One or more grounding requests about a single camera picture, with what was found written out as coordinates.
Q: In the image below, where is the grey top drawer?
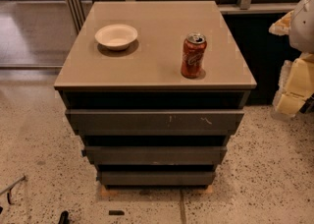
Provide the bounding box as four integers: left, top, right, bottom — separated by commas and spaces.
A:
66, 109, 244, 136

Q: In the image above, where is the black object bottom edge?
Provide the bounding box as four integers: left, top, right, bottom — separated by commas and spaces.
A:
58, 211, 70, 224

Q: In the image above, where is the dark object right edge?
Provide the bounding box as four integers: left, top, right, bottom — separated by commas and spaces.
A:
300, 94, 314, 114

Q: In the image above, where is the metal rod tool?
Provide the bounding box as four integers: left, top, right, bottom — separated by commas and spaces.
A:
0, 175, 26, 205

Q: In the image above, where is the small black floor block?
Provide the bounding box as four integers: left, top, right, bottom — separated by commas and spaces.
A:
109, 210, 125, 216

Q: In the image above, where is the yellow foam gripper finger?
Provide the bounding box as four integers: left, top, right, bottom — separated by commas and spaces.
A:
269, 11, 293, 36

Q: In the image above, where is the red soda can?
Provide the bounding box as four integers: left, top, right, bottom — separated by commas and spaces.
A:
181, 32, 207, 79

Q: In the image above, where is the grey drawer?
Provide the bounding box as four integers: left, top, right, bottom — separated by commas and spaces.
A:
66, 109, 244, 136
82, 146, 227, 165
97, 171, 215, 186

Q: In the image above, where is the grey drawer cabinet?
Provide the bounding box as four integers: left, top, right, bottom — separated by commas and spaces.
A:
55, 1, 256, 174

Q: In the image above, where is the grey bottom drawer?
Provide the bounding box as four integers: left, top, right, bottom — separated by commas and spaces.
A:
97, 171, 215, 186

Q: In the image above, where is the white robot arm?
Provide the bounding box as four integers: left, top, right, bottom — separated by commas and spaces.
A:
269, 0, 314, 117

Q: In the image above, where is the grey middle drawer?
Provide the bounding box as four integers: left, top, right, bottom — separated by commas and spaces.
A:
82, 146, 227, 165

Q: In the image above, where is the white paper bowl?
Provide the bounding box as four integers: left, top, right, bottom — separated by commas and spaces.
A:
95, 24, 138, 51

